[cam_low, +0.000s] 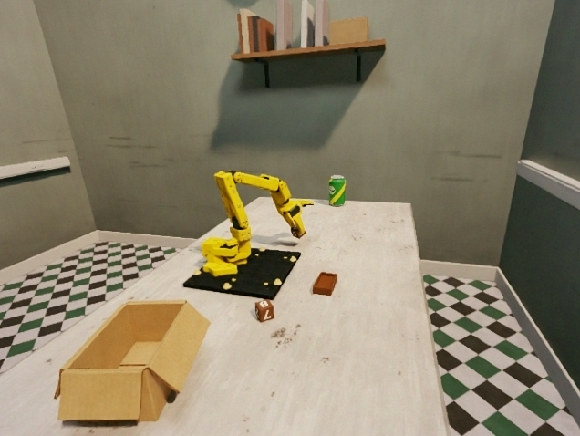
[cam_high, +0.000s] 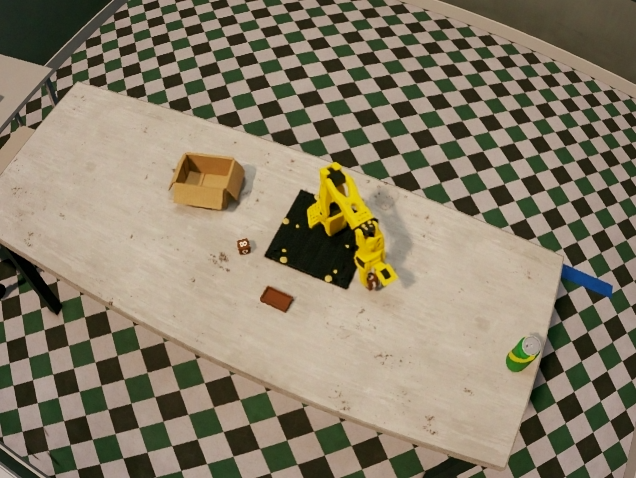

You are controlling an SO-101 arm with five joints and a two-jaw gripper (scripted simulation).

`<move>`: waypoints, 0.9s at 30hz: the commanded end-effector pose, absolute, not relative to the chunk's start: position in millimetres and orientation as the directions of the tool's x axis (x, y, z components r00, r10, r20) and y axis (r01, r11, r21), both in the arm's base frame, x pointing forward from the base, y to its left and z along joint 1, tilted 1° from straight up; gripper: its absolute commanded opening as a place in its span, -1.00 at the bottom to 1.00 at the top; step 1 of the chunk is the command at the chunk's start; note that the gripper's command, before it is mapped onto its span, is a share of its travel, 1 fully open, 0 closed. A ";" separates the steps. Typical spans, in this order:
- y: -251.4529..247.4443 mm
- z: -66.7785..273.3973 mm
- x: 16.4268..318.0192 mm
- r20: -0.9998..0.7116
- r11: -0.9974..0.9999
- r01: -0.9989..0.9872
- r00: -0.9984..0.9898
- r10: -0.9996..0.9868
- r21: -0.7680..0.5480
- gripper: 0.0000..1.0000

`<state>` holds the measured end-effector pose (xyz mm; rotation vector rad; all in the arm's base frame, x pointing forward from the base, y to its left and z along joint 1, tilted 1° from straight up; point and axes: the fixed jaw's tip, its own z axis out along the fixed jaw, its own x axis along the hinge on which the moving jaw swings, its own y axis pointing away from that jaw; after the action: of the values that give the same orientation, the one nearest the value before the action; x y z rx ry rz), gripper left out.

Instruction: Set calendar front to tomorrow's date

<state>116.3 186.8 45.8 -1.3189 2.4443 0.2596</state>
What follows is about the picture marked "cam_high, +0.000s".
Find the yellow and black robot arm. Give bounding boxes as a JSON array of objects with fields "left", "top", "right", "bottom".
[{"left": 307, "top": 162, "right": 385, "bottom": 252}]

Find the green drink can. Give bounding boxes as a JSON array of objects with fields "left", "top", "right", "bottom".
[{"left": 506, "top": 336, "right": 541, "bottom": 373}]

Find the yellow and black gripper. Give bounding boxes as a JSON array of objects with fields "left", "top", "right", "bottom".
[{"left": 354, "top": 247, "right": 398, "bottom": 287}]

